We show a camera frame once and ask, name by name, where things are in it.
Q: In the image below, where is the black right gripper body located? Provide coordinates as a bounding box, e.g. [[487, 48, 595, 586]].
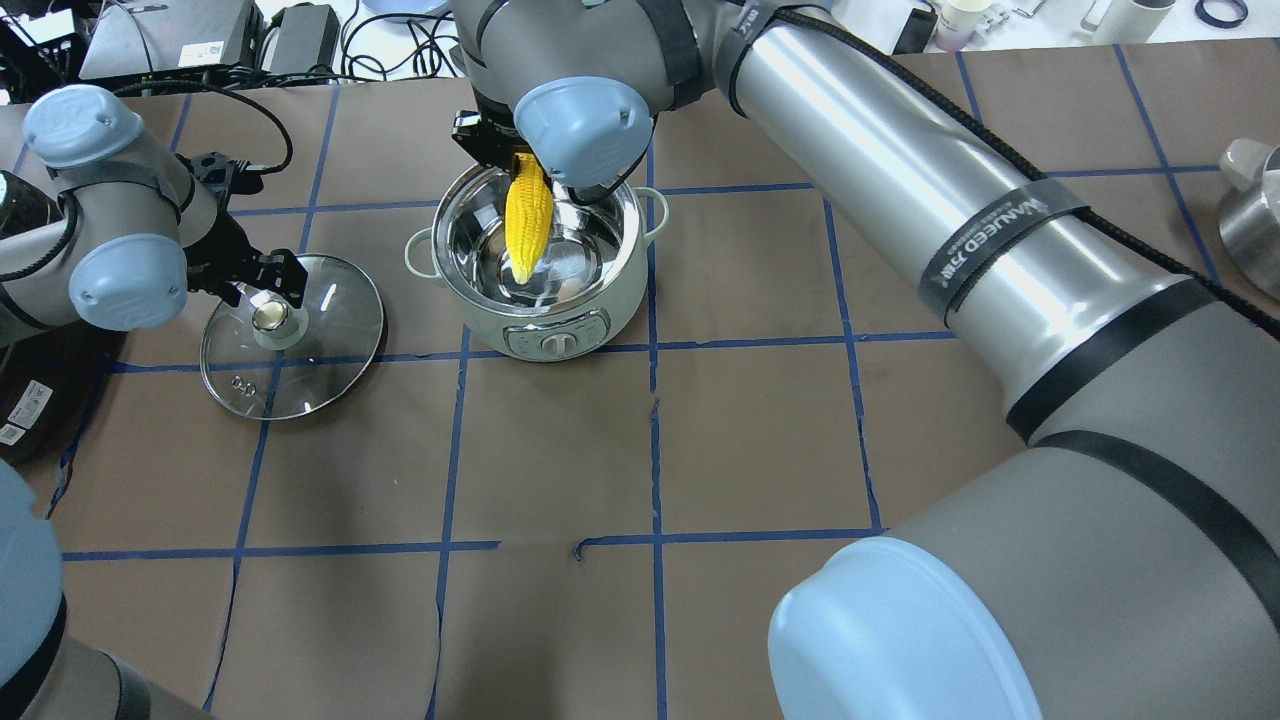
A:
[[451, 109, 526, 170]]

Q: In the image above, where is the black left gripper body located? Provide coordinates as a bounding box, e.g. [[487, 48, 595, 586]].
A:
[[180, 152, 264, 292]]

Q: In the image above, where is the yellow plastic corn cob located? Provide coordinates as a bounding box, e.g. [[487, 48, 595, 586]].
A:
[[504, 151, 554, 284]]

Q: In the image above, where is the glass pot lid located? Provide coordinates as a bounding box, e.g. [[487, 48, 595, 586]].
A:
[[198, 254, 387, 421]]

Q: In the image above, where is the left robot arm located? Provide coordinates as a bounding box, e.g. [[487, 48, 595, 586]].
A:
[[3, 85, 307, 719]]

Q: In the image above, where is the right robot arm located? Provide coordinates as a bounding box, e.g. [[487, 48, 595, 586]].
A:
[[451, 1, 1279, 719]]

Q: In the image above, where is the pale green electric pot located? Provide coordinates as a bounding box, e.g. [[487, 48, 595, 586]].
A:
[[403, 165, 669, 363]]

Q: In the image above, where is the steel steamer pot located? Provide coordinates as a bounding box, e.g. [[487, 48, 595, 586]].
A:
[[1219, 138, 1279, 301]]

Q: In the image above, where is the black power adapter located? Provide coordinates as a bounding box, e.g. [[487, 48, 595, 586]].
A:
[[262, 3, 340, 76]]

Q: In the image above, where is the purple white cup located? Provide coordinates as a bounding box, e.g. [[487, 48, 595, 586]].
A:
[[933, 0, 993, 53]]

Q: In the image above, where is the white cup dark lid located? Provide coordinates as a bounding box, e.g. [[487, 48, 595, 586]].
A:
[[1080, 1, 1176, 45]]

